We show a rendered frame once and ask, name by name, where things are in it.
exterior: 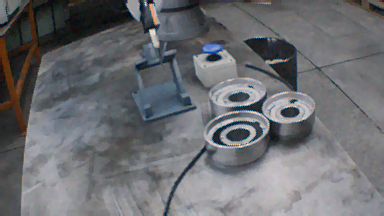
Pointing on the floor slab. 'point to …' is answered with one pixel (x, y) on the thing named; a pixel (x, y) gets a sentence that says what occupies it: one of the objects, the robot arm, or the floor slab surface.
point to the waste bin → (268, 48)
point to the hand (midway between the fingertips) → (147, 13)
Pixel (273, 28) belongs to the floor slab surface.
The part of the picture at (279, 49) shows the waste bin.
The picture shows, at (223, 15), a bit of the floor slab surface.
